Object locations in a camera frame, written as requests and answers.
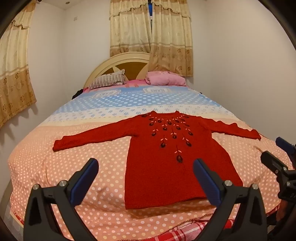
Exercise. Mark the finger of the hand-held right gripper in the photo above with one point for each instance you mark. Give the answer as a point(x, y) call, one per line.
point(272, 162)
point(285, 146)

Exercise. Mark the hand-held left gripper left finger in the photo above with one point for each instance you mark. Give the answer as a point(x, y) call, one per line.
point(84, 178)

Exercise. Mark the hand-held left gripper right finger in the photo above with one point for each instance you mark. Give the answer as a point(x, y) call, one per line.
point(207, 178)

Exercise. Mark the red knitted sweater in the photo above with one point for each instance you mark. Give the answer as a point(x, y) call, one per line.
point(161, 166)

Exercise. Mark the polka dot bedspread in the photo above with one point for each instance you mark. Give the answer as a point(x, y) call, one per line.
point(92, 143)

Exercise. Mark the red plaid sheet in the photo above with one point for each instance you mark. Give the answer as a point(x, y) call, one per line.
point(185, 231)

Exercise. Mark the dark cloth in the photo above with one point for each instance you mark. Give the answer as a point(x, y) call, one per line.
point(77, 93)

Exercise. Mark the striped pillow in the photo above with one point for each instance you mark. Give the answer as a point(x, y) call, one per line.
point(106, 80)

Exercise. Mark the pink pillow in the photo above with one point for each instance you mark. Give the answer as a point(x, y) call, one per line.
point(165, 78)

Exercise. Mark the cream wooden headboard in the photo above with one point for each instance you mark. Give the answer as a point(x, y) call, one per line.
point(129, 63)

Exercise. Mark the beige floral curtain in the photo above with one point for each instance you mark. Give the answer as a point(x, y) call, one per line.
point(129, 30)
point(13, 74)
point(172, 39)

